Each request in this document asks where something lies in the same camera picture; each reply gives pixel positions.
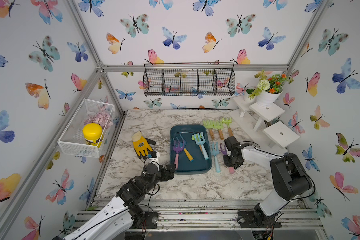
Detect purple fork pink handle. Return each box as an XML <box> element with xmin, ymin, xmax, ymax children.
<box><xmin>220</xmin><ymin>143</ymin><xmax>235</xmax><ymax>175</ymax></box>

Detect blue rake white handle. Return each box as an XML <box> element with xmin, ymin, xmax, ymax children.
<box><xmin>210</xmin><ymin>142</ymin><xmax>221</xmax><ymax>173</ymax></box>

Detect purple rake pink handle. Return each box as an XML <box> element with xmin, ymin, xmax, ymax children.
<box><xmin>173</xmin><ymin>137</ymin><xmax>185</xmax><ymax>170</ymax></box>

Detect blue tool yellow handle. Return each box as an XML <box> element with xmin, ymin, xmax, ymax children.
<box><xmin>179</xmin><ymin>134</ymin><xmax>194</xmax><ymax>162</ymax></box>

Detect green fork wooden handle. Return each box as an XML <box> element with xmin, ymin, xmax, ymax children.
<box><xmin>213</xmin><ymin>121</ymin><xmax>224</xmax><ymax>140</ymax></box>

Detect blue fork white handle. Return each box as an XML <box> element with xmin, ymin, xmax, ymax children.
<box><xmin>194</xmin><ymin>133</ymin><xmax>209</xmax><ymax>160</ymax></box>

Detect green rake wooden handle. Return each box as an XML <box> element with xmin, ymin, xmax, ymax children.
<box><xmin>222</xmin><ymin>117</ymin><xmax>234</xmax><ymax>137</ymax></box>
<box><xmin>203</xmin><ymin>120</ymin><xmax>215</xmax><ymax>140</ymax></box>
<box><xmin>192</xmin><ymin>134</ymin><xmax>199</xmax><ymax>143</ymax></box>

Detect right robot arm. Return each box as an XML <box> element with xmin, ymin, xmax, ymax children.
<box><xmin>224</xmin><ymin>137</ymin><xmax>316</xmax><ymax>229</ymax></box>

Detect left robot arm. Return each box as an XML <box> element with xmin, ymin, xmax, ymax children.
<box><xmin>62</xmin><ymin>163</ymin><xmax>176</xmax><ymax>240</ymax></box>

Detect yellow black garden glove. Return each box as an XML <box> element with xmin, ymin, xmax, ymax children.
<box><xmin>132</xmin><ymin>131</ymin><xmax>156</xmax><ymax>160</ymax></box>

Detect white stepped wooden shelf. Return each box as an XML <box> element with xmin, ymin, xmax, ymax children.
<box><xmin>229</xmin><ymin>96</ymin><xmax>300</xmax><ymax>154</ymax></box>

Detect white flower pot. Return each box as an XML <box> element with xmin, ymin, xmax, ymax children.
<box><xmin>256</xmin><ymin>91</ymin><xmax>281</xmax><ymax>108</ymax></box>

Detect small white pot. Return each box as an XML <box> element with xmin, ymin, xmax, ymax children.
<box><xmin>244</xmin><ymin>88</ymin><xmax>256</xmax><ymax>104</ymax></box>

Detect yellow lidded jar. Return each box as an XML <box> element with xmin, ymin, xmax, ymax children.
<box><xmin>83</xmin><ymin>123</ymin><xmax>103</xmax><ymax>148</ymax></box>

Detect pink items bag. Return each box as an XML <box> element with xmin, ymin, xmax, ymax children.
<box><xmin>89</xmin><ymin>111</ymin><xmax>113</xmax><ymax>129</ymax></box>

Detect artificial flowers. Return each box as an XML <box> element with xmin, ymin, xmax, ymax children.
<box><xmin>252</xmin><ymin>71</ymin><xmax>291</xmax><ymax>97</ymax></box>

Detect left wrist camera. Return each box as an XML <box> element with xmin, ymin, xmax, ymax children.
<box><xmin>147</xmin><ymin>151</ymin><xmax>160</xmax><ymax>164</ymax></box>

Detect white wire wall basket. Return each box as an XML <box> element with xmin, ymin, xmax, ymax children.
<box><xmin>58</xmin><ymin>99</ymin><xmax>115</xmax><ymax>158</ymax></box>

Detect black wire wall basket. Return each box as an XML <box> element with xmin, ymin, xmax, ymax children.
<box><xmin>140</xmin><ymin>63</ymin><xmax>236</xmax><ymax>99</ymax></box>

